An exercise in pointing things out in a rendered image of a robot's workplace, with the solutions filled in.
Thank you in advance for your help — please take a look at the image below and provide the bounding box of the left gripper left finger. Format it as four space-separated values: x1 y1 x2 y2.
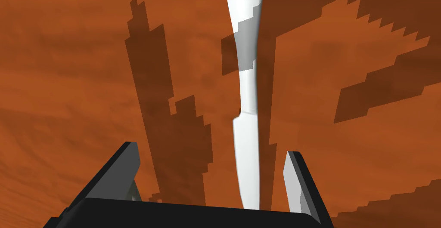
68 141 143 212

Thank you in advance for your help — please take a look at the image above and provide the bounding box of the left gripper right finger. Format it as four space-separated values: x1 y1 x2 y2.
283 151 331 218

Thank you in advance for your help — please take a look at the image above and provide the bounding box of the white knife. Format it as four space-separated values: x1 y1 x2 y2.
223 0 266 210

